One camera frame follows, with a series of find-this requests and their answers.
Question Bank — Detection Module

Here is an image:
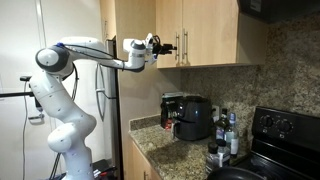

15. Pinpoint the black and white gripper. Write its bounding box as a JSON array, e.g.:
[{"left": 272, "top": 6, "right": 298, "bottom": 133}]
[{"left": 145, "top": 33, "right": 177, "bottom": 65}]

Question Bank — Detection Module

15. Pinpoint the door steel handle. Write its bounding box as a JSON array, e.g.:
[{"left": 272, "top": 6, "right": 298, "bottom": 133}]
[
  {"left": 182, "top": 28, "right": 188, "bottom": 61},
  {"left": 175, "top": 32, "right": 180, "bottom": 61}
]

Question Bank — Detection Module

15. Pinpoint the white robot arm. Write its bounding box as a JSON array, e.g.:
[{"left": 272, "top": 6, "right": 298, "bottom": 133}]
[{"left": 30, "top": 34, "right": 177, "bottom": 180}]

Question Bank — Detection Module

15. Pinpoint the left wooden cabinet door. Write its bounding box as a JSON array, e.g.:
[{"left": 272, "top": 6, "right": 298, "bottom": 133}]
[{"left": 156, "top": 0, "right": 182, "bottom": 68}]

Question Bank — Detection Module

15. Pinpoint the wooden cabinet door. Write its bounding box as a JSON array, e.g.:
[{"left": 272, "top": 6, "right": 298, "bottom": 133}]
[
  {"left": 183, "top": 0, "right": 239, "bottom": 66},
  {"left": 156, "top": 0, "right": 182, "bottom": 68}
]

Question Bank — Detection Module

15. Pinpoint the right wooden cabinet door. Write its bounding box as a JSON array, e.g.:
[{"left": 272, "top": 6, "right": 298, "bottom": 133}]
[{"left": 183, "top": 0, "right": 239, "bottom": 66}]

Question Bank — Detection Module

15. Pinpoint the tall wooden cabinet side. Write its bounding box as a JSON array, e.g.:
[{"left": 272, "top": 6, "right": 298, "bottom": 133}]
[{"left": 99, "top": 0, "right": 181, "bottom": 180}]

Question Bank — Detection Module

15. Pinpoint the lower wooden cabinet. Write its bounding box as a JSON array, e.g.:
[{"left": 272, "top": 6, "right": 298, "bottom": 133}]
[{"left": 123, "top": 135, "right": 162, "bottom": 180}]

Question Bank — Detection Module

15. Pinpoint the black coffee maker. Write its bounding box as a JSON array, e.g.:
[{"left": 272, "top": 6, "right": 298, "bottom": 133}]
[{"left": 160, "top": 92, "right": 183, "bottom": 129}]

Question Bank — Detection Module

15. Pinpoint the black air fryer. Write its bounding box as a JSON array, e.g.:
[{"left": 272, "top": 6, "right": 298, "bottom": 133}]
[{"left": 173, "top": 96, "right": 212, "bottom": 141}]

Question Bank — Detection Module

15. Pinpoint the dark glass bottle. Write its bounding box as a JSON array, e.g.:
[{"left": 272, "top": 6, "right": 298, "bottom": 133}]
[{"left": 215, "top": 108, "right": 229, "bottom": 139}]

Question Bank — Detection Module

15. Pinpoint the clear bottle blue cap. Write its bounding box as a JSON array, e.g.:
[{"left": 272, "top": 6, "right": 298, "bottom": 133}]
[{"left": 225, "top": 113, "right": 239, "bottom": 157}]

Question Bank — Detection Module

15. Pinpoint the black range hood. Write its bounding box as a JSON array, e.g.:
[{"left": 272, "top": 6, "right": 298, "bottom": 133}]
[{"left": 237, "top": 0, "right": 320, "bottom": 23}]

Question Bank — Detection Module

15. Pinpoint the stainless steel refrigerator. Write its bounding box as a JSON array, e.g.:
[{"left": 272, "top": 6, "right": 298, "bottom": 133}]
[{"left": 95, "top": 35, "right": 125, "bottom": 180}]

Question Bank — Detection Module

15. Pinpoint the black lid spice jar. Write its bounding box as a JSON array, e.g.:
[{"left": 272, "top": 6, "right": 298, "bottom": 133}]
[{"left": 205, "top": 142, "right": 219, "bottom": 174}]

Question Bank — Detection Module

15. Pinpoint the clear jar black lid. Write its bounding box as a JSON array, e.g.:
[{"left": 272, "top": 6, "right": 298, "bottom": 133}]
[{"left": 216, "top": 139, "right": 230, "bottom": 167}]

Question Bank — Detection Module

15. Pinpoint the black frying pan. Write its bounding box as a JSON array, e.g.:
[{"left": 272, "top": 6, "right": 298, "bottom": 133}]
[{"left": 206, "top": 166, "right": 266, "bottom": 180}]

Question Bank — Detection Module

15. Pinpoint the black stove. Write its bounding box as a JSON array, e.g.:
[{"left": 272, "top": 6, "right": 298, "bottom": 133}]
[{"left": 232, "top": 106, "right": 320, "bottom": 180}]

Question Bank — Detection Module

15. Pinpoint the black camera stand bar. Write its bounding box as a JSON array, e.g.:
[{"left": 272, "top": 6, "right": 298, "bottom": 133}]
[{"left": 0, "top": 76, "right": 34, "bottom": 98}]

